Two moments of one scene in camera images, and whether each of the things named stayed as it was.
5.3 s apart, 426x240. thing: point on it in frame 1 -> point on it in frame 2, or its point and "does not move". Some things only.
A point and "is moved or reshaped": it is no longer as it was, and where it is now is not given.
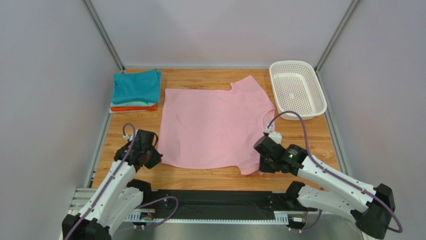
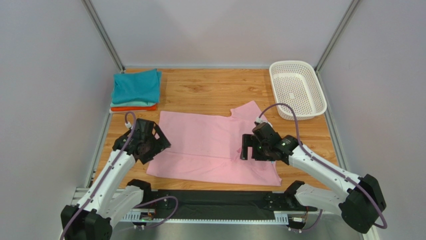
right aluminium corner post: [348, 14] does not move
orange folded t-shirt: [134, 108] does not move
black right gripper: [266, 165] -> [250, 147]
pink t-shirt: [210, 128] is moved or reshaped
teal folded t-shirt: [144, 85] does not move
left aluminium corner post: [104, 35] does not move
